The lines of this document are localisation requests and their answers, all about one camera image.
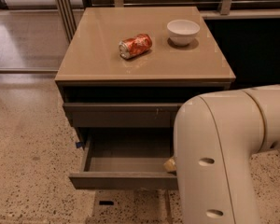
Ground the grey top drawer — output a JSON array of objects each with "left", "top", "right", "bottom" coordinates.
[{"left": 63, "top": 103, "right": 181, "bottom": 128}]

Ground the blue tape piece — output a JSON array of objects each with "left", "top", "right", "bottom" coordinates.
[{"left": 76, "top": 142, "right": 84, "bottom": 148}]

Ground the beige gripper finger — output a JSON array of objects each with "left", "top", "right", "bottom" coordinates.
[{"left": 163, "top": 157, "right": 176, "bottom": 173}]

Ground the crushed orange soda can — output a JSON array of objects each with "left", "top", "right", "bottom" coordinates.
[{"left": 119, "top": 34, "right": 152, "bottom": 60}]

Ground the white ceramic bowl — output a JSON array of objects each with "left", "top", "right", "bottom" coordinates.
[{"left": 167, "top": 20, "right": 200, "bottom": 46}]

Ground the black floor slot plate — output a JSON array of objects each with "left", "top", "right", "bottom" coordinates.
[{"left": 99, "top": 201, "right": 114, "bottom": 205}]

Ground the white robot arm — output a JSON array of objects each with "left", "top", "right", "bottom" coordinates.
[{"left": 174, "top": 85, "right": 280, "bottom": 224}]

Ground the grey drawer cabinet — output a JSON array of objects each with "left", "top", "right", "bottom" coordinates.
[{"left": 55, "top": 7, "right": 235, "bottom": 141}]

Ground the grey drawer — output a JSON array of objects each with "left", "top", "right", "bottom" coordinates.
[
  {"left": 63, "top": 103, "right": 181, "bottom": 128},
  {"left": 69, "top": 139, "right": 178, "bottom": 190}
]

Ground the metal railing frame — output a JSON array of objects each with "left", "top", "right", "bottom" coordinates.
[{"left": 55, "top": 0, "right": 280, "bottom": 37}]

